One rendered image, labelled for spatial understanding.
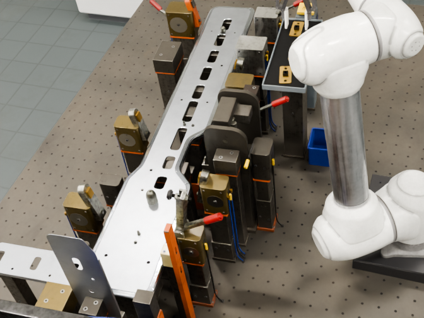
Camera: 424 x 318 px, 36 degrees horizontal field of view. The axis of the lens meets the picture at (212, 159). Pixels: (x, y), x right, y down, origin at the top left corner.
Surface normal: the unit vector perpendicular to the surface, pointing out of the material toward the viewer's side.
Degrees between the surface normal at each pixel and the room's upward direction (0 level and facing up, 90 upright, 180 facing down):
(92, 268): 90
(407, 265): 2
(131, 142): 90
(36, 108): 0
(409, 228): 85
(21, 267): 0
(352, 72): 86
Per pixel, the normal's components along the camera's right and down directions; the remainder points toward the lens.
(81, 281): -0.26, 0.72
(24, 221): -0.11, -0.69
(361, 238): 0.21, 0.51
